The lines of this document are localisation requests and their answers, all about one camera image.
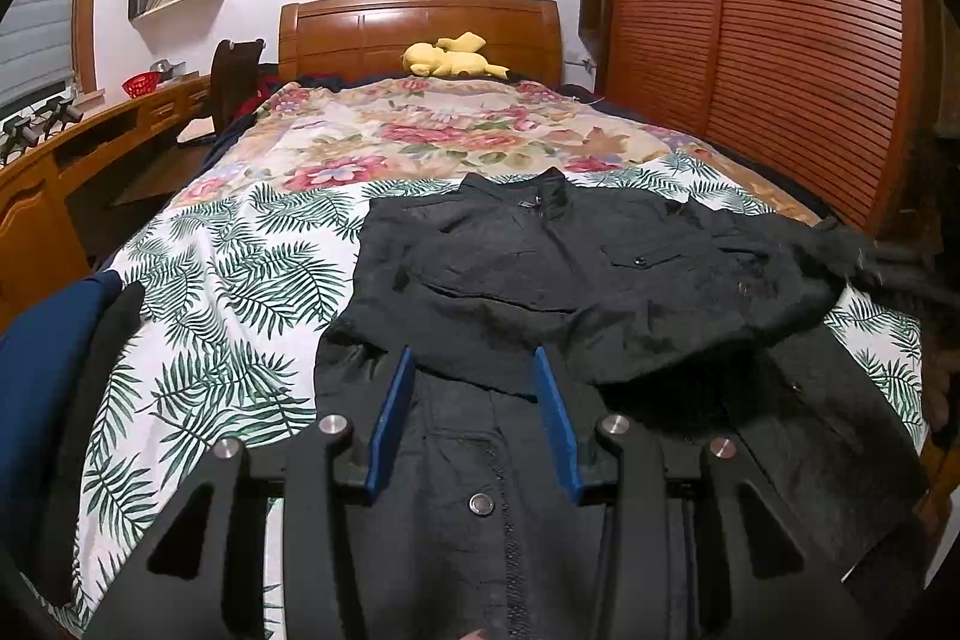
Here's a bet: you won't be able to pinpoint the wooden bed headboard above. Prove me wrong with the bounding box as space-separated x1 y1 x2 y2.
279 0 563 86

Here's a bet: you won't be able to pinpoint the dark wooden chair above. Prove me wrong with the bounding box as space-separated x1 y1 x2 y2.
176 38 267 146

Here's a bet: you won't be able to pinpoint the wooden desk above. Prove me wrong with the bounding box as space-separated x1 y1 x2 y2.
0 74 218 333

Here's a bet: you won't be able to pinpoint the folded blue cloth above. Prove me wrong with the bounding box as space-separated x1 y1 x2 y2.
0 271 125 581

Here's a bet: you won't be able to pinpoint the bed with leaf-print cover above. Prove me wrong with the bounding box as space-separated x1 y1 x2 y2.
71 151 931 633

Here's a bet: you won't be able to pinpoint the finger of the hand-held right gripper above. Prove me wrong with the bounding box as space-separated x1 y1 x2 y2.
874 244 942 274
877 276 947 305

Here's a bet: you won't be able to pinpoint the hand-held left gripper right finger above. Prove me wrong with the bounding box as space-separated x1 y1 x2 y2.
531 346 863 640

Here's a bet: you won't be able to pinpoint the grey window blinds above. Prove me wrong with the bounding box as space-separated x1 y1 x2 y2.
0 0 87 109

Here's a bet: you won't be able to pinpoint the yellow plush toy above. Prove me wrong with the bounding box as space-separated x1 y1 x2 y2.
401 31 511 81

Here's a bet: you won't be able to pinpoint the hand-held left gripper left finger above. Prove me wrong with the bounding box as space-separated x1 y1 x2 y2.
86 346 417 640

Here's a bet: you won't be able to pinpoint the floral blanket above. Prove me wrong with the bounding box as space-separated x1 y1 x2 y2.
217 74 751 193

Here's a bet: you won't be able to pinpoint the black jacket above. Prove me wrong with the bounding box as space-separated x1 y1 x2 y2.
313 166 931 640

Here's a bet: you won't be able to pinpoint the wooden louvered wardrobe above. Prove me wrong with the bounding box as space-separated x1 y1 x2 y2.
577 0 931 236

